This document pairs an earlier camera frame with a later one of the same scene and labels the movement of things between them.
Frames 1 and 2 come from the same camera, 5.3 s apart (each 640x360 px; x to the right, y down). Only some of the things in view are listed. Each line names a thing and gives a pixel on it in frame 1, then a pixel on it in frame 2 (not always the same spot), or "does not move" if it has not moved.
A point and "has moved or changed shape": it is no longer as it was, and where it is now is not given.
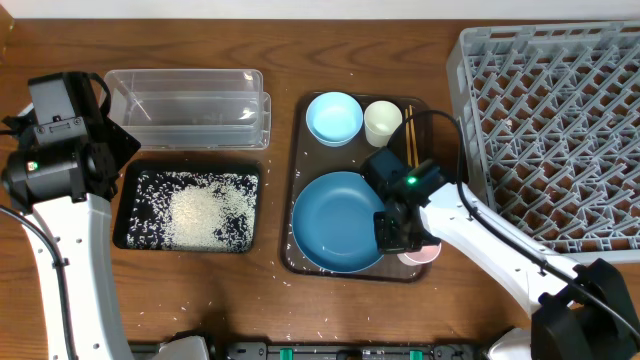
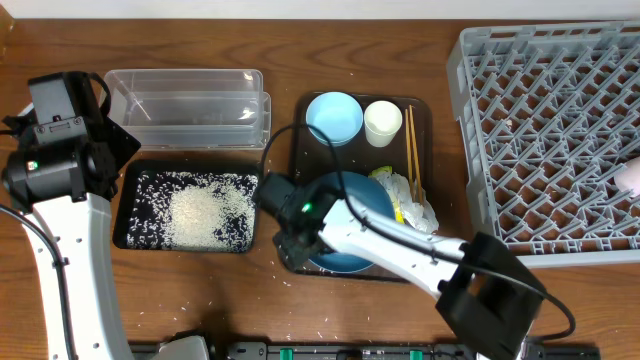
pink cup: [425, 255] has moved or changed shape
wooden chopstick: [414, 136] does not move
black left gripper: [119, 145] does not move
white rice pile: [193, 211] does not move
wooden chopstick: [408, 137] does not move
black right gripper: [390, 240] to [296, 245]
